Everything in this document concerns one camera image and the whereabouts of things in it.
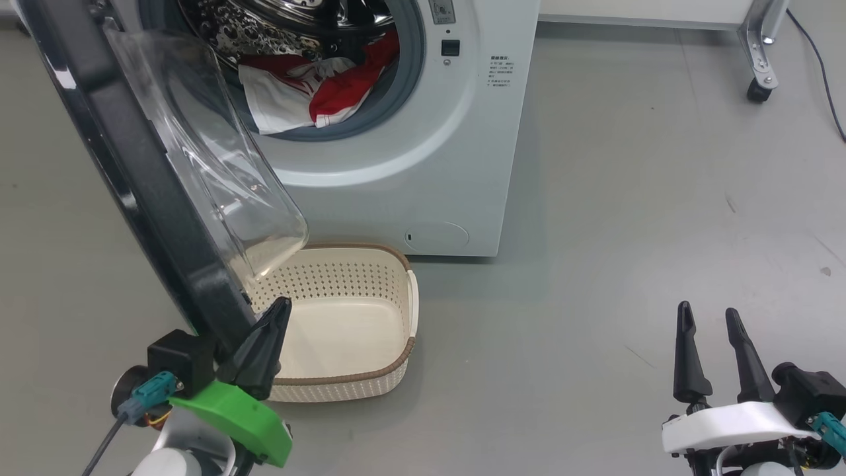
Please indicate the metal leg with caster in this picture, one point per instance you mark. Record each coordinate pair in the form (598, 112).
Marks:
(760, 59)

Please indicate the stainless steel washing machine drum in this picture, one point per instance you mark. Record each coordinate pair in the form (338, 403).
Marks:
(264, 26)

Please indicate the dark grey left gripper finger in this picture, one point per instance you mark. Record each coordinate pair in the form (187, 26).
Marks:
(261, 357)

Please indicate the red shorts with white trim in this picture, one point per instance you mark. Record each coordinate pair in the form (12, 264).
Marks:
(350, 86)

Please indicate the small printed text label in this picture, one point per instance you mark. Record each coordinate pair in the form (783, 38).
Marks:
(501, 71)

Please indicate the grey warning sticker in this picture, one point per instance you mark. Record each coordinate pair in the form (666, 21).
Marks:
(441, 10)

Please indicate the red white numbered jersey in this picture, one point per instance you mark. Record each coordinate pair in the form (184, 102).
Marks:
(277, 99)

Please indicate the cream perforated laundry basket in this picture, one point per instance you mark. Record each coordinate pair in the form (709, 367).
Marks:
(344, 330)

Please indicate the oval filter access cover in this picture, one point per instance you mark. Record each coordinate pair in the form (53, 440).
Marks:
(436, 236)

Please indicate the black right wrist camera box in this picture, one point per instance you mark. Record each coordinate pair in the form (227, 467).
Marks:
(809, 390)

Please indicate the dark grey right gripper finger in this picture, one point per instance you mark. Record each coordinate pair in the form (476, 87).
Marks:
(687, 370)
(747, 363)

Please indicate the washing machine door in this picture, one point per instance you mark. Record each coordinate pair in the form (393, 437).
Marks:
(145, 172)

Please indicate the white washing machine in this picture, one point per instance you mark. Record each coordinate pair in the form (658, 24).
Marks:
(423, 172)

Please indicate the white partition board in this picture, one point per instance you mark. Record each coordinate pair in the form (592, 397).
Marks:
(634, 10)

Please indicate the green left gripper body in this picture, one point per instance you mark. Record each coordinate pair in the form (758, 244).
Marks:
(244, 416)

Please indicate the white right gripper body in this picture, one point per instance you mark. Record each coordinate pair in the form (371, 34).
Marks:
(727, 423)

